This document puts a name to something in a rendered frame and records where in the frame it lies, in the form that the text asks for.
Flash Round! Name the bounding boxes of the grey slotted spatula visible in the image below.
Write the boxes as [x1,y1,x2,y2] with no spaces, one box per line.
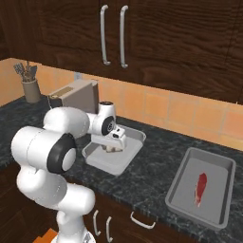
[12,62,27,82]

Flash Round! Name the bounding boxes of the grey tupperware tray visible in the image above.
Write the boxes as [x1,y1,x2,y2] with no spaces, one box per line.
[164,146,237,232]
[82,124,148,177]

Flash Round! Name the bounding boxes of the dark wooden spoon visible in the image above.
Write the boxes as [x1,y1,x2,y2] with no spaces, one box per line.
[25,61,31,82]

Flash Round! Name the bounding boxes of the silver drawer handle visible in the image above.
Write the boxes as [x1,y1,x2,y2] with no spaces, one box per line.
[129,211,157,230]

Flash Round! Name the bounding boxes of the dark wood wall cupboard door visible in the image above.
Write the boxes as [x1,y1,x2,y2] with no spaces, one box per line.
[110,0,236,103]
[6,0,113,77]

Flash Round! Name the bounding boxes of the silver wall cupboard handle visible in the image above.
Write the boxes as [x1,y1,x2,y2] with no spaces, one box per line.
[119,4,130,69]
[99,4,112,66]

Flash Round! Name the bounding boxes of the red raw steak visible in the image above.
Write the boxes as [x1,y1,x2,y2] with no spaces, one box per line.
[193,172,209,208]

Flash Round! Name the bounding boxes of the dark wood drawer front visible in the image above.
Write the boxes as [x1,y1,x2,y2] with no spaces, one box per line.
[124,205,197,243]

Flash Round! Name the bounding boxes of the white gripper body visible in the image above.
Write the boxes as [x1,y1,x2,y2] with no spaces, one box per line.
[91,134,127,151]

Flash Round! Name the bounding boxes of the grey toaster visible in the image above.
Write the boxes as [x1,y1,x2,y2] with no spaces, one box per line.
[47,78,100,116]

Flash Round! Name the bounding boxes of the dark kitchen turner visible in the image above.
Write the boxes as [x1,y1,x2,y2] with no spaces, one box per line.
[29,65,39,82]

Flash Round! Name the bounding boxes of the grey utensil pot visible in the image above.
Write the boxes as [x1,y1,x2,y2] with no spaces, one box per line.
[21,78,43,104]

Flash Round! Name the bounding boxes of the silver base cupboard handle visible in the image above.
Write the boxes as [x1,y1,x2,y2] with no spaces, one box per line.
[105,215,114,243]
[92,209,102,237]

